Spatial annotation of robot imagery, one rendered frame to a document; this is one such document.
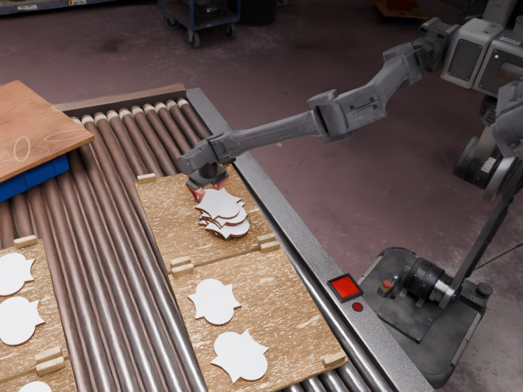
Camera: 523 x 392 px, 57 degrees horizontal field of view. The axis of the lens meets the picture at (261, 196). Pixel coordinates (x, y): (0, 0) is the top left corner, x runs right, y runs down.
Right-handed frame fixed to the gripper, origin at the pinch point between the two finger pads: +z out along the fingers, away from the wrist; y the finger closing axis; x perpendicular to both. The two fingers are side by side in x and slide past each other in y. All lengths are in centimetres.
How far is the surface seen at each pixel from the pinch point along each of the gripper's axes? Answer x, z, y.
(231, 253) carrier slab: -17.7, 6.9, -7.5
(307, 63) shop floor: 142, 101, 275
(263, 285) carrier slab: -32.3, 6.8, -10.1
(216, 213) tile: -7.8, -0.1, -3.9
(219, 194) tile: -2.4, -0.1, 3.1
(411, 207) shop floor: -21, 100, 164
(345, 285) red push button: -49, 7, 7
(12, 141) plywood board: 60, -2, -29
